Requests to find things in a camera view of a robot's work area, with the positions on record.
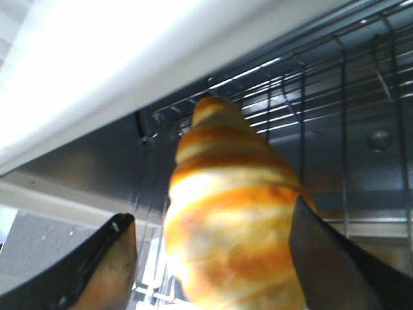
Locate white Toshiba toaster oven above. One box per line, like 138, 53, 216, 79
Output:
1, 1, 412, 309

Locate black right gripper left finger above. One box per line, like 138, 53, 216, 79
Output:
1, 213, 137, 309

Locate yellow striped croissant bread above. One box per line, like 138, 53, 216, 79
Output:
164, 97, 314, 309

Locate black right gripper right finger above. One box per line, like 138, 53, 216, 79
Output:
289, 197, 412, 309

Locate metal wire oven rack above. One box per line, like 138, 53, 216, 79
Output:
139, 1, 412, 247

